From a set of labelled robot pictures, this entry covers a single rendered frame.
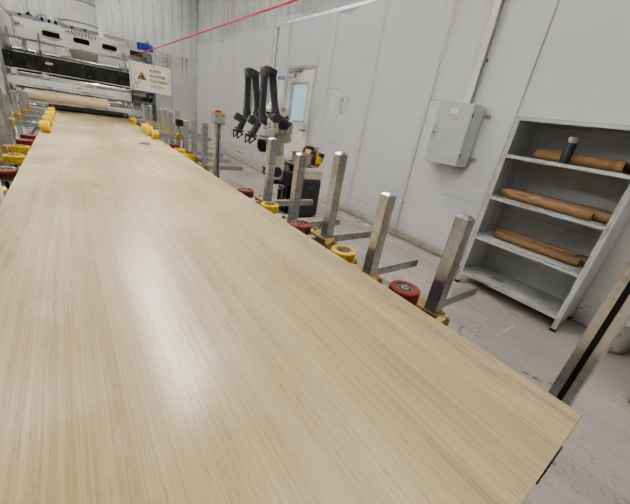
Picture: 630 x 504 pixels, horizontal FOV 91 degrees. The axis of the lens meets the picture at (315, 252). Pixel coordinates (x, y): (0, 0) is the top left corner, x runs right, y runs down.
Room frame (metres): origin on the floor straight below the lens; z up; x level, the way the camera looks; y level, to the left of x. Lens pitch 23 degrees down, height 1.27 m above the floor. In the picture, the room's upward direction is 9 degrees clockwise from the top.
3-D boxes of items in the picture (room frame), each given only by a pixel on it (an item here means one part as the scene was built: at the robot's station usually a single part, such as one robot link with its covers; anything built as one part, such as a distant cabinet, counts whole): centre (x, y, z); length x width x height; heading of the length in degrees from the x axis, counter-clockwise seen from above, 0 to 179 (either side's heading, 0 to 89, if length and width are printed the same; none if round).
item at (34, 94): (4.17, 3.15, 1.05); 1.43 x 0.12 x 0.12; 129
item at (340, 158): (1.14, -0.03, 0.94); 0.04 x 0.04 x 0.48; 39
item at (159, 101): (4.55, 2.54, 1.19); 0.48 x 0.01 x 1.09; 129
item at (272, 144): (1.53, 0.28, 0.92); 0.04 x 0.04 x 0.48; 39
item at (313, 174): (3.46, 0.33, 0.59); 0.55 x 0.34 x 0.83; 35
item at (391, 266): (1.04, -0.24, 0.80); 0.43 x 0.03 x 0.04; 129
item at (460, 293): (0.84, -0.40, 0.81); 0.43 x 0.03 x 0.04; 129
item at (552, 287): (2.65, -1.90, 0.78); 0.90 x 0.45 x 1.55; 39
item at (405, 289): (0.72, -0.25, 0.85); 0.08 x 0.08 x 0.11
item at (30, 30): (4.38, 3.33, 0.95); 1.65 x 0.70 x 1.90; 129
